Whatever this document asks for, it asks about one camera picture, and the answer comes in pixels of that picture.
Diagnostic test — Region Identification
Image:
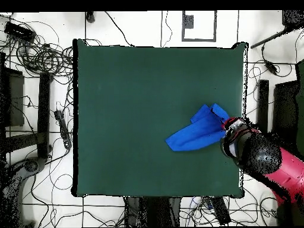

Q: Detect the long black cable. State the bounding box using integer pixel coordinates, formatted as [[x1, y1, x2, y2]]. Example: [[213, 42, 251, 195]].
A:
[[104, 11, 135, 48]]

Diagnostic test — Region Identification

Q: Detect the black power strip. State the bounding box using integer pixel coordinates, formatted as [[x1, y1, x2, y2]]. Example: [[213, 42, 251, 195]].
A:
[[210, 196, 232, 226], [53, 109, 72, 150]]

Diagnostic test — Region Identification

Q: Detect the dark green table cloth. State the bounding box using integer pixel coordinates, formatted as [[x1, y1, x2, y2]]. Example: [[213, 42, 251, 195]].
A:
[[72, 39, 249, 198]]

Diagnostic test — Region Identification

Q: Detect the black rod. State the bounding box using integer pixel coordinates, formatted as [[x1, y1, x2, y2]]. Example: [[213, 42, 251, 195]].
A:
[[250, 28, 289, 49]]

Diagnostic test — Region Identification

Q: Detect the black speckled block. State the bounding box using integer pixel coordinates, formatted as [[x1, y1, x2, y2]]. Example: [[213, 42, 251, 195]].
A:
[[281, 9, 304, 30]]

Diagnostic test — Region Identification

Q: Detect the coiled black cable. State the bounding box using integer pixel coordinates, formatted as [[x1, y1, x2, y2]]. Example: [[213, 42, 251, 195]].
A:
[[16, 42, 74, 78]]

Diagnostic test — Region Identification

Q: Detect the blue shirt with white print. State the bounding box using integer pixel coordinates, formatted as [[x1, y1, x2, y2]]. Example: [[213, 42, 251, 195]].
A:
[[165, 103, 230, 152]]

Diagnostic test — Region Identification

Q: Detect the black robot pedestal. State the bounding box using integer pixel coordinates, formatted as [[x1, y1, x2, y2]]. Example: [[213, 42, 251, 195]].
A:
[[124, 196, 182, 227]]

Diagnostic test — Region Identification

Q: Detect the grey square frame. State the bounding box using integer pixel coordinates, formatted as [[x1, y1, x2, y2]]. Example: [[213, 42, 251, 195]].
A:
[[182, 10, 217, 42]]

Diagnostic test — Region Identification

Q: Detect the black stand base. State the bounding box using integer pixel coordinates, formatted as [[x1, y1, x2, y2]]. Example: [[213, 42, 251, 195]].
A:
[[0, 156, 47, 227]]

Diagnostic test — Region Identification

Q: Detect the black flat panel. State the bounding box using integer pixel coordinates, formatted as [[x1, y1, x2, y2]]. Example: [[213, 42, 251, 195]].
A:
[[0, 67, 25, 128], [271, 80, 300, 145]]

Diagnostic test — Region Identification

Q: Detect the thin black cable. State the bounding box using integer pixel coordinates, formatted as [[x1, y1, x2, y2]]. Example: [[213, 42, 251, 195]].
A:
[[161, 10, 173, 48]]

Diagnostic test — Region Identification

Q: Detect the small black cylinder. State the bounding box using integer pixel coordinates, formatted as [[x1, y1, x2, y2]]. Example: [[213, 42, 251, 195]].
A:
[[85, 11, 96, 24]]

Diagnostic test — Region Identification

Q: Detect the black stand bar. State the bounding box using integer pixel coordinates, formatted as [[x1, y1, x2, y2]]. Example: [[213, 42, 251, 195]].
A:
[[37, 72, 52, 159], [257, 79, 270, 134]]

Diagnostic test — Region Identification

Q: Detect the black inline cable adapter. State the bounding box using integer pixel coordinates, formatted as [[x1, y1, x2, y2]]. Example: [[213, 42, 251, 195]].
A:
[[264, 59, 279, 75]]

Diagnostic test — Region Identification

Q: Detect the small dark grey square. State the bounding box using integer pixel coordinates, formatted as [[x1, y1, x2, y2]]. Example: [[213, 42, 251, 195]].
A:
[[183, 14, 194, 29]]

